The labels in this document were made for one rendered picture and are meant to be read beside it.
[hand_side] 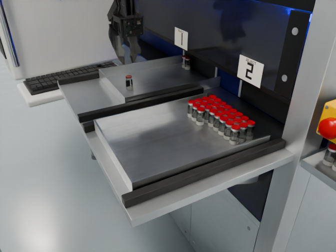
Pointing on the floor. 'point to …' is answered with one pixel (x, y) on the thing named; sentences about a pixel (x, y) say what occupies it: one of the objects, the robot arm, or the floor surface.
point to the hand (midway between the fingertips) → (126, 58)
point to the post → (301, 128)
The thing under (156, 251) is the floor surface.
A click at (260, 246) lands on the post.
